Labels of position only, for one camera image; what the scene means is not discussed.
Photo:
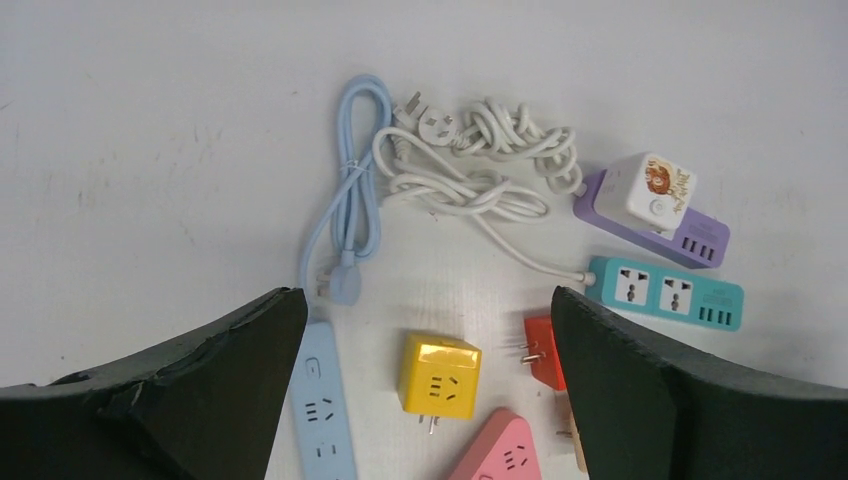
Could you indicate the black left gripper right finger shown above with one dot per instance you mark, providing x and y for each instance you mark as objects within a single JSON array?
[{"x": 647, "y": 406}]

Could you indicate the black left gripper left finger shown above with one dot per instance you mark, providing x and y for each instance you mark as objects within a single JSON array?
[{"x": 203, "y": 405}]

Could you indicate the beige cube socket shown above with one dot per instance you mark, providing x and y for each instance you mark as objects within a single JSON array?
[{"x": 571, "y": 431}]

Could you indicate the red cube socket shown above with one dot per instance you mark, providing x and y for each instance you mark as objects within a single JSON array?
[{"x": 542, "y": 355}]

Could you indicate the teal power strip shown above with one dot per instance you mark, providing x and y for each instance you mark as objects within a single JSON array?
[{"x": 666, "y": 293}]

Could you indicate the pink power strip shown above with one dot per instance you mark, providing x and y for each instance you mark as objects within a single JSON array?
[{"x": 503, "y": 449}]

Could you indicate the purple power strip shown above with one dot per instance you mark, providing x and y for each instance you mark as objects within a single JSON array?
[{"x": 700, "y": 242}]

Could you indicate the yellow cube socket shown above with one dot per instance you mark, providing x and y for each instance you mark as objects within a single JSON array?
[{"x": 439, "y": 378}]

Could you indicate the white cube socket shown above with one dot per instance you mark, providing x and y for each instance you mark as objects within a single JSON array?
[{"x": 646, "y": 192}]

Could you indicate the light blue power strip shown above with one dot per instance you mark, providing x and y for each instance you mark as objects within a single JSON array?
[{"x": 320, "y": 409}]

